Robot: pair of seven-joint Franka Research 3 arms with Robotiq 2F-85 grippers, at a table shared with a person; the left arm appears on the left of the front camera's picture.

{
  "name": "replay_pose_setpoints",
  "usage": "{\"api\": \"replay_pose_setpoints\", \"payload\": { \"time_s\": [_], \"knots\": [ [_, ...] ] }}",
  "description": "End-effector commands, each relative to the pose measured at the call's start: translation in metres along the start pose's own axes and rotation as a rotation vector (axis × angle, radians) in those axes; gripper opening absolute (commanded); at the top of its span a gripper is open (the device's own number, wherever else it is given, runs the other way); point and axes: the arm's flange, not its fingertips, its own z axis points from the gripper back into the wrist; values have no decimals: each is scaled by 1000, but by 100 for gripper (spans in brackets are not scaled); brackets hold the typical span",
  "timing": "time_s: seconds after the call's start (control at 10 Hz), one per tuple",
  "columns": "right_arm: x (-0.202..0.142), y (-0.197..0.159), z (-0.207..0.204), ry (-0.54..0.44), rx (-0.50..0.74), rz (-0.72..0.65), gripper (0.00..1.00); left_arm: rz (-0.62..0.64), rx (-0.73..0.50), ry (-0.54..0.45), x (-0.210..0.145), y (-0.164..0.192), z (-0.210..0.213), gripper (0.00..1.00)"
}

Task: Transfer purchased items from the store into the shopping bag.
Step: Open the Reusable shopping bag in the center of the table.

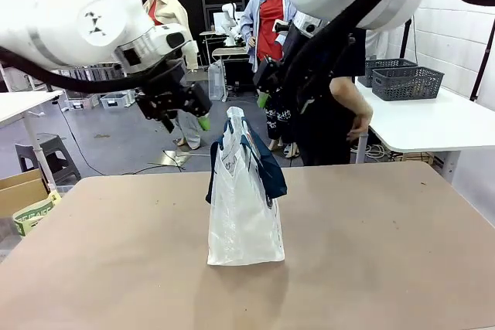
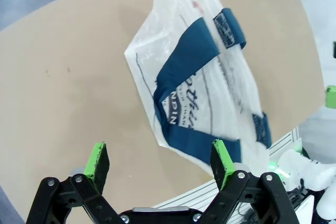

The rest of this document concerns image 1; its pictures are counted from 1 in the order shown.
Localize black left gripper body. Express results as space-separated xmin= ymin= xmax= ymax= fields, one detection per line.
xmin=135 ymin=68 xmax=213 ymax=121

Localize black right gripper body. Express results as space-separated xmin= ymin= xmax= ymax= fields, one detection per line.
xmin=252 ymin=58 xmax=286 ymax=96

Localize white translucent navy-handled shopping bag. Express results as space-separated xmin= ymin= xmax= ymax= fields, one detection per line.
xmin=205 ymin=106 xmax=288 ymax=267

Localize grey woven plastic basket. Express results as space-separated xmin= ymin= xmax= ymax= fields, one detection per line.
xmin=364 ymin=58 xmax=419 ymax=88
xmin=371 ymin=66 xmax=446 ymax=102

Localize person's left forearm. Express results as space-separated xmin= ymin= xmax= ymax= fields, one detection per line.
xmin=329 ymin=76 xmax=373 ymax=127

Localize person's left hand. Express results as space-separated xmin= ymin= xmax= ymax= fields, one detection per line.
xmin=346 ymin=114 xmax=371 ymax=142

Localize clear plastic water container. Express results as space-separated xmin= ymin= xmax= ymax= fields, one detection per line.
xmin=207 ymin=60 xmax=227 ymax=102

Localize person in blue shirt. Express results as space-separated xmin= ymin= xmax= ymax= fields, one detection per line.
xmin=239 ymin=0 xmax=299 ymax=76

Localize clear plastic storage bin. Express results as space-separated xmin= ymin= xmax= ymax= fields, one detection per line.
xmin=99 ymin=90 xmax=137 ymax=111

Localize small white background robot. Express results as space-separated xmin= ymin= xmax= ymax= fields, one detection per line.
xmin=220 ymin=2 xmax=245 ymax=47

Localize person in dark clothes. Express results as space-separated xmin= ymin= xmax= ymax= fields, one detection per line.
xmin=284 ymin=26 xmax=373 ymax=167

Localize mannequin in beige jacket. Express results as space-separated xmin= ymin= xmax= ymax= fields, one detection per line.
xmin=138 ymin=0 xmax=203 ymax=151

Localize person in white shirt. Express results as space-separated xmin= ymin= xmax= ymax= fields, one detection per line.
xmin=364 ymin=28 xmax=388 ymax=60

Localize grey plastic step stool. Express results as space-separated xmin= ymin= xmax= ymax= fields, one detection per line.
xmin=15 ymin=133 xmax=83 ymax=185

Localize small white table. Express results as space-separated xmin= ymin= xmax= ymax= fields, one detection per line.
xmin=0 ymin=90 xmax=65 ymax=194

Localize green printed carton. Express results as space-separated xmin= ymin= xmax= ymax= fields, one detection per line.
xmin=12 ymin=189 xmax=63 ymax=237

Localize brown cardboard box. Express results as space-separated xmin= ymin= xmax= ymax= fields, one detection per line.
xmin=0 ymin=168 xmax=51 ymax=219

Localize large white rounded table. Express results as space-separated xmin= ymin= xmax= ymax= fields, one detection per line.
xmin=353 ymin=73 xmax=495 ymax=184

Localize black light stand pole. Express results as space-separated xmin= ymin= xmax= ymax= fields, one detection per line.
xmin=469 ymin=16 xmax=495 ymax=104

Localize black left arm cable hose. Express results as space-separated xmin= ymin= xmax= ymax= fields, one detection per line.
xmin=0 ymin=46 xmax=185 ymax=94

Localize white coiled floor cables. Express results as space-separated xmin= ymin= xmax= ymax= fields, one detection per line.
xmin=366 ymin=143 xmax=396 ymax=162

